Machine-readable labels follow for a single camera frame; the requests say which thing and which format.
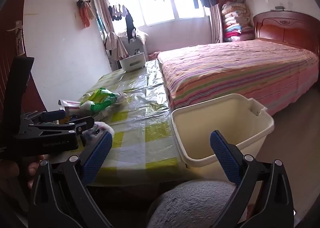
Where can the bed with striped sheet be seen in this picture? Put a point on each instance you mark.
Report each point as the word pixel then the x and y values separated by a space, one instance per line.
pixel 237 68

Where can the brown wooden door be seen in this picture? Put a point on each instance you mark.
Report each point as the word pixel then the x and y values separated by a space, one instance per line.
pixel 10 48

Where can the green plastic bag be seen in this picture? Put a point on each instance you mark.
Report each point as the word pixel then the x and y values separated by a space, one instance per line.
pixel 100 98

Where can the hanger with dark socks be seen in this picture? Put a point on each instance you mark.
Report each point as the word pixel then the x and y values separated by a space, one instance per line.
pixel 116 13

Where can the stack of folded blankets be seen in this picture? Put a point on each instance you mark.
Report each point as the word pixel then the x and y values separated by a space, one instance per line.
pixel 235 18

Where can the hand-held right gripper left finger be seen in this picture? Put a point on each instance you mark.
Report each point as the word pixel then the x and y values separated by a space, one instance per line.
pixel 100 153

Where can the white storage basket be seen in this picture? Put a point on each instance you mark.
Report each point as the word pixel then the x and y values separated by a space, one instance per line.
pixel 133 63

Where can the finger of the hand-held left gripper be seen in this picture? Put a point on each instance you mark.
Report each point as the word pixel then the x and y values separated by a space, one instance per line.
pixel 75 124
pixel 52 116

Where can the wooden headboard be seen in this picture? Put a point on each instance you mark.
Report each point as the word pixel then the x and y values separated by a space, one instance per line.
pixel 287 28

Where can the orange cloth on wall hook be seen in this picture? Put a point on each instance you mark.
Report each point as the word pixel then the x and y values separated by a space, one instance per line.
pixel 85 13

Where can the patterned plastic wrapper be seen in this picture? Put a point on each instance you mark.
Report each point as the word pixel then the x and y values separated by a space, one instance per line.
pixel 100 126

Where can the white washing machine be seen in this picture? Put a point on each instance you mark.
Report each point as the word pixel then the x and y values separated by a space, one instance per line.
pixel 135 47

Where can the pink container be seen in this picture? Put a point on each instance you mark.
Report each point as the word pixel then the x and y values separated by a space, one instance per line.
pixel 153 56

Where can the black hanging garment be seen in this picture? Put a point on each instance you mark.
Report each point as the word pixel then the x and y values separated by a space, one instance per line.
pixel 130 25

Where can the red white paper packet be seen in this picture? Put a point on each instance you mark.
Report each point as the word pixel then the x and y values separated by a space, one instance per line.
pixel 71 105

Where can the cream plastic bin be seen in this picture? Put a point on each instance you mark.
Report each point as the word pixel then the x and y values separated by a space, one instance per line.
pixel 225 118

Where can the crumpled white tissue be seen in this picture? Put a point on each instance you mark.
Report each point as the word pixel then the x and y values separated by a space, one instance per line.
pixel 122 96

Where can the person's left hand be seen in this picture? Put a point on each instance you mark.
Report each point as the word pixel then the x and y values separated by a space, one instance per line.
pixel 33 168

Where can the pink curtain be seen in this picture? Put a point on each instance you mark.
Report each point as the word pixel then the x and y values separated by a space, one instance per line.
pixel 102 5
pixel 215 23

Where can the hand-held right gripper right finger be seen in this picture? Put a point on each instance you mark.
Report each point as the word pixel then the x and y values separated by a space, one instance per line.
pixel 225 158

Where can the striped hanging towels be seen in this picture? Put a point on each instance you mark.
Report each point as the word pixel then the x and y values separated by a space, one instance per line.
pixel 115 43

